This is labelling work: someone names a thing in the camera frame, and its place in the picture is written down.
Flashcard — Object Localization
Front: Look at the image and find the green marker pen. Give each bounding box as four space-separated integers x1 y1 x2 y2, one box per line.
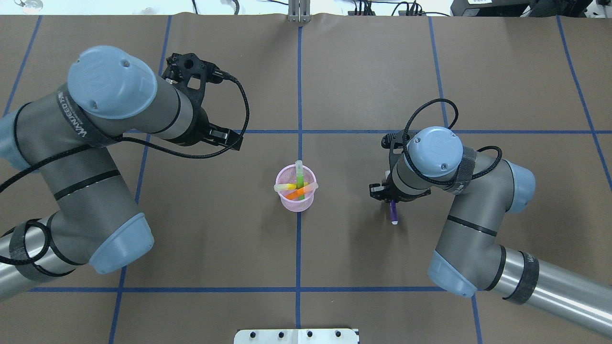
295 160 305 190

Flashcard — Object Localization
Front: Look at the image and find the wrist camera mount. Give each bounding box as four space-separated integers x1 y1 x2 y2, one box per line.
381 131 406 168
161 53 225 107

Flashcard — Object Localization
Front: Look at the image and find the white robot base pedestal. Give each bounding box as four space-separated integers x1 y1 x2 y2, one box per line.
233 328 361 344

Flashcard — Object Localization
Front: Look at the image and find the orange marker pen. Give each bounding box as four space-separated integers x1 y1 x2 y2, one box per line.
284 182 319 201

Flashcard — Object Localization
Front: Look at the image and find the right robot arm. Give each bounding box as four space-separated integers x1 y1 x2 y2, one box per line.
369 126 612 337

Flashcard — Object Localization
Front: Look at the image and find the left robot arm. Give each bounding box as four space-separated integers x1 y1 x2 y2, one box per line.
0 45 247 300

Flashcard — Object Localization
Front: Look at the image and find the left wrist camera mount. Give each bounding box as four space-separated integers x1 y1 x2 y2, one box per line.
161 53 225 107

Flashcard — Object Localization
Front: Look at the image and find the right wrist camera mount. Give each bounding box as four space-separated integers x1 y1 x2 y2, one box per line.
381 131 406 168

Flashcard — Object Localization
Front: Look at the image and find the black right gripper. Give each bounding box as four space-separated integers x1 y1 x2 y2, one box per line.
369 174 431 203

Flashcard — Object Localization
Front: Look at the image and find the yellow marker pen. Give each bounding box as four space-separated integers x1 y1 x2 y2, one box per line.
273 183 299 192

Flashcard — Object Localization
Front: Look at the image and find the purple marker pen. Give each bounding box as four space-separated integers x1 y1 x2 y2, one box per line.
390 200 399 225

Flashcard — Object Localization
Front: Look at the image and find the aluminium frame post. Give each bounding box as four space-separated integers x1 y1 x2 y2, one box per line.
287 0 312 23

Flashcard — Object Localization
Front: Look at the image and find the black box with label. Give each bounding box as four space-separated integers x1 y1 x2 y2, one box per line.
450 0 531 17

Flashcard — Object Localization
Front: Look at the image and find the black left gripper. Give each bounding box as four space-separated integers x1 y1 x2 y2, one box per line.
184 107 242 151

